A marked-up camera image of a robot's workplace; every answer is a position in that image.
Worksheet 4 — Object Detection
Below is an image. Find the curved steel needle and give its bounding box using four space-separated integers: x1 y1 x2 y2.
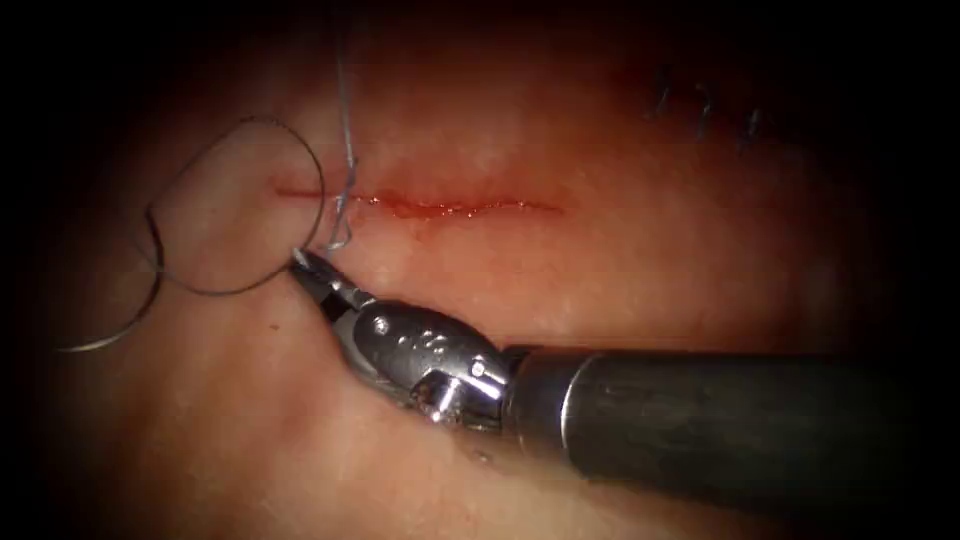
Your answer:
53 208 166 355

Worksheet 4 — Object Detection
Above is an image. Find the blue thread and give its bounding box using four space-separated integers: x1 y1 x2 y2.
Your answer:
142 29 360 298

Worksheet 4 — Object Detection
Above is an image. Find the right arm needle driver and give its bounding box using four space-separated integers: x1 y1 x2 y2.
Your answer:
334 299 520 433

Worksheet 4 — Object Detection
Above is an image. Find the blue stitching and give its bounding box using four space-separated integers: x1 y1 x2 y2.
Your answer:
644 67 768 150

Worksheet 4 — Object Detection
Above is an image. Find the tissue pad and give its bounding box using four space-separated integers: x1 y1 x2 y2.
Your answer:
22 7 939 540

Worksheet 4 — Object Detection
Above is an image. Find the right arm needle driver jaw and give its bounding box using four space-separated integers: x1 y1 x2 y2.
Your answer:
292 246 377 311
290 263 351 321

